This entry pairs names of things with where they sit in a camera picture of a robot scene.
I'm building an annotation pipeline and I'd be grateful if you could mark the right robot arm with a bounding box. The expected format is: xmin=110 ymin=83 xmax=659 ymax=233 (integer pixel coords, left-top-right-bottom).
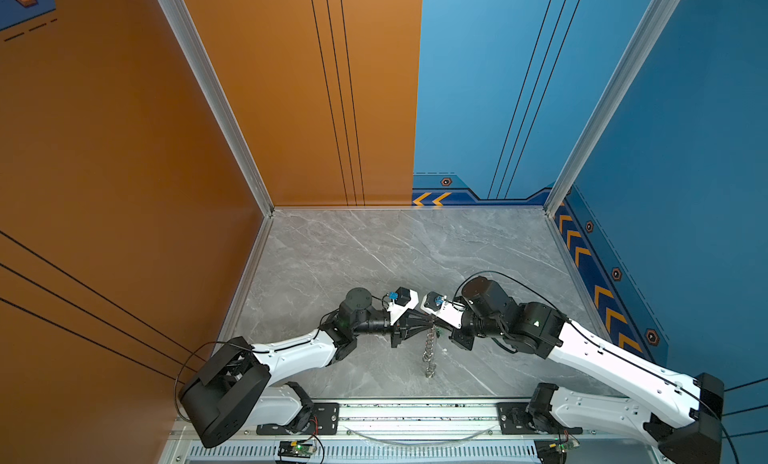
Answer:
xmin=421 ymin=276 xmax=728 ymax=463

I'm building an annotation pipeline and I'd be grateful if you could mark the green circuit board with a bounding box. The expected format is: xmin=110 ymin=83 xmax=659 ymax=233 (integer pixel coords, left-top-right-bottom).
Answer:
xmin=276 ymin=440 xmax=319 ymax=463
xmin=534 ymin=440 xmax=581 ymax=464

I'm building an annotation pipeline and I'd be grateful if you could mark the green circuit board right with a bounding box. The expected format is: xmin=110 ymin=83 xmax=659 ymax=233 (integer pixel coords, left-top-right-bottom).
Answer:
xmin=534 ymin=440 xmax=581 ymax=464

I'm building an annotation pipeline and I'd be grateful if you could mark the aluminium corner post left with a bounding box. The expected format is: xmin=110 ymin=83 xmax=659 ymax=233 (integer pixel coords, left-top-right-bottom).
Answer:
xmin=148 ymin=0 xmax=276 ymax=217

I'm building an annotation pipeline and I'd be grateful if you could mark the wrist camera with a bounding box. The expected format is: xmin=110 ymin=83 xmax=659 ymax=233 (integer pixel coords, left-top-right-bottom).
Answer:
xmin=420 ymin=291 xmax=465 ymax=329
xmin=383 ymin=287 xmax=419 ymax=326

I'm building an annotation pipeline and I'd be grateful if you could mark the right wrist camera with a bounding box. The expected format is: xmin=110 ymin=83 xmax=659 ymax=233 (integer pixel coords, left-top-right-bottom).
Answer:
xmin=420 ymin=291 xmax=465 ymax=329

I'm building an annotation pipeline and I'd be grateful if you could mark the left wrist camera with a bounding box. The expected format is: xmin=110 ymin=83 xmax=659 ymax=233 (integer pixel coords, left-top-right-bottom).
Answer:
xmin=383 ymin=287 xmax=419 ymax=326

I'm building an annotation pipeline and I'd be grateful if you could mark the green circuit board left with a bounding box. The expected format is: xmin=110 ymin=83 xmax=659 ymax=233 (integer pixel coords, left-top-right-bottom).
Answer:
xmin=276 ymin=440 xmax=319 ymax=463

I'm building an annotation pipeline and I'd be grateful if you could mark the aluminium corner post right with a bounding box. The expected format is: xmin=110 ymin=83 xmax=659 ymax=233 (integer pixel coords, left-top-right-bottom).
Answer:
xmin=543 ymin=0 xmax=691 ymax=219

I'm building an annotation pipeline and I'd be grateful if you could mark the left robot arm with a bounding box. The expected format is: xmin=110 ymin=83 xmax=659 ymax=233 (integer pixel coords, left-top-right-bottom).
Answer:
xmin=174 ymin=288 xmax=433 ymax=448

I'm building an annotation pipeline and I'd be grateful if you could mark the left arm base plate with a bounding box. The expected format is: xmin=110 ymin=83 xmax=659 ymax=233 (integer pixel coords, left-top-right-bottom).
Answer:
xmin=256 ymin=402 xmax=340 ymax=437

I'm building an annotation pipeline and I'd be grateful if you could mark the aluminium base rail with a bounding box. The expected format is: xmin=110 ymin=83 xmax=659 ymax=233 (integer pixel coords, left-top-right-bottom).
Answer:
xmin=159 ymin=398 xmax=668 ymax=463

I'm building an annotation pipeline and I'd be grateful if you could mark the aluminium corner post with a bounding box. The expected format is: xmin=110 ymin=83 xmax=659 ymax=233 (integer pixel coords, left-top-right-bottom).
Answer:
xmin=148 ymin=0 xmax=276 ymax=217
xmin=543 ymin=0 xmax=691 ymax=219

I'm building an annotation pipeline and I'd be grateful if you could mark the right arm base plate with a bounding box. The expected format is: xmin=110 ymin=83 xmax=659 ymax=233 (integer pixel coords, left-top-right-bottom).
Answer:
xmin=496 ymin=401 xmax=583 ymax=435

